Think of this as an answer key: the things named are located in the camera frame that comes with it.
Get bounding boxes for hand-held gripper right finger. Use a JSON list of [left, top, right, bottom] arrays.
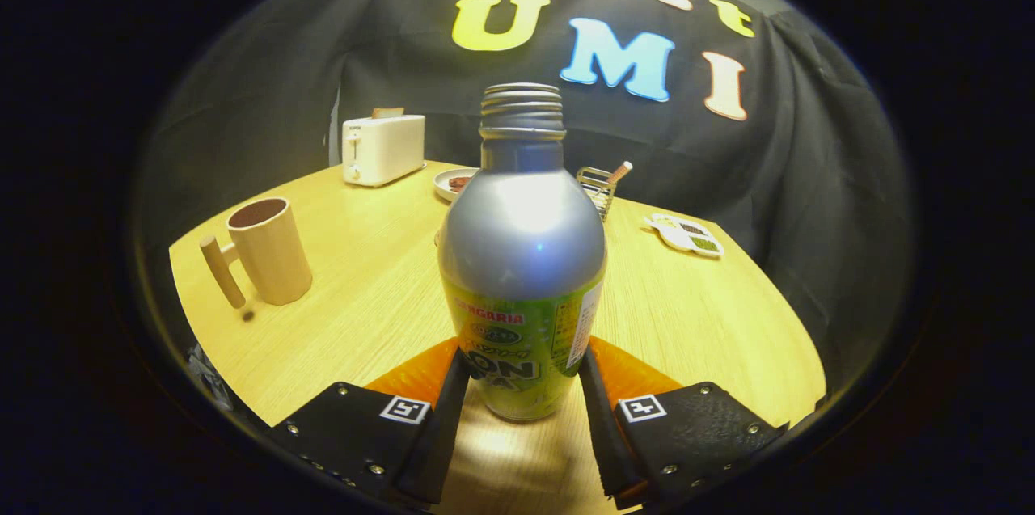
[[578, 336, 789, 512]]

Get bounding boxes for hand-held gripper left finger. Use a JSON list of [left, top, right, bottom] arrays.
[[267, 337, 471, 509]]

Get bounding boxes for silver bottle with green label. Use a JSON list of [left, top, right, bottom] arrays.
[[437, 82, 608, 422]]

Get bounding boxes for beige cup with handle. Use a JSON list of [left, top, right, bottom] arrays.
[[200, 197, 313, 310]]

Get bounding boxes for round wooden table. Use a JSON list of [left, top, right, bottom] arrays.
[[168, 159, 827, 515]]

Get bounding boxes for white condiment tray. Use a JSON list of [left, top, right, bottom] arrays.
[[644, 213, 725, 259]]

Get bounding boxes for small white plate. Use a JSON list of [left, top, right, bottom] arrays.
[[433, 167, 479, 203]]

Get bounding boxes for cream toaster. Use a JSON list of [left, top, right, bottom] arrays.
[[342, 114, 426, 188]]

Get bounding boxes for metal wire basket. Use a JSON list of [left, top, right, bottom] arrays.
[[576, 166, 617, 223]]

